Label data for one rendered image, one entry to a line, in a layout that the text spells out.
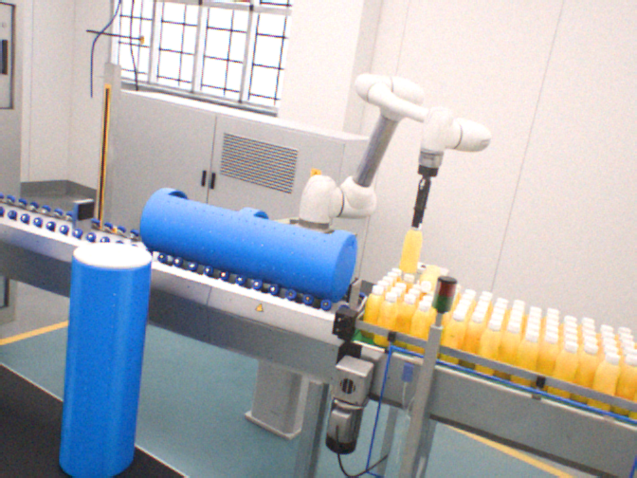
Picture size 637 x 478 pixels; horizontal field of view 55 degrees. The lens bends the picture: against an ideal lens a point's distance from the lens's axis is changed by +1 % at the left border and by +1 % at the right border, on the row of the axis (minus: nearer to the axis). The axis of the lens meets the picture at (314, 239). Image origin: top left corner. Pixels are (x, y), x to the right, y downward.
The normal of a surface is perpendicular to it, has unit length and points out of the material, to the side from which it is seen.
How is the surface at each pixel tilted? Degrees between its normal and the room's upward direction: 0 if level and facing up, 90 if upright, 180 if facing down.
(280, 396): 90
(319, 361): 109
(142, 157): 90
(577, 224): 90
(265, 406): 90
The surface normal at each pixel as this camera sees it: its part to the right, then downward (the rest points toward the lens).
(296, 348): -0.38, 0.50
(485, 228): -0.53, 0.14
